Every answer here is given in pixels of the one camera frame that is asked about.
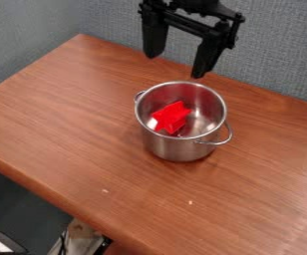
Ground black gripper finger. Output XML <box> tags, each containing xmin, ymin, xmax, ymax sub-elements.
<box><xmin>141</xmin><ymin>2</ymin><xmax>167</xmax><ymax>59</ymax></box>
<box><xmin>191</xmin><ymin>20</ymin><xmax>229</xmax><ymax>79</ymax></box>

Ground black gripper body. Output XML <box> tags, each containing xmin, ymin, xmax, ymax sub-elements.
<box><xmin>139</xmin><ymin>0</ymin><xmax>245</xmax><ymax>49</ymax></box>

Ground wooden table leg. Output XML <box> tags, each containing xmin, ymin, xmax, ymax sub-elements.
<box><xmin>47</xmin><ymin>218</ymin><xmax>112</xmax><ymax>255</ymax></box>

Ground stainless steel pot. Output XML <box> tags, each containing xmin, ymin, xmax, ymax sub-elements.
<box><xmin>134</xmin><ymin>81</ymin><xmax>233</xmax><ymax>162</ymax></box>

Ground red plastic block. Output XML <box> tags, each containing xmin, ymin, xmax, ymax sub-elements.
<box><xmin>151</xmin><ymin>101</ymin><xmax>190</xmax><ymax>134</ymax></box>

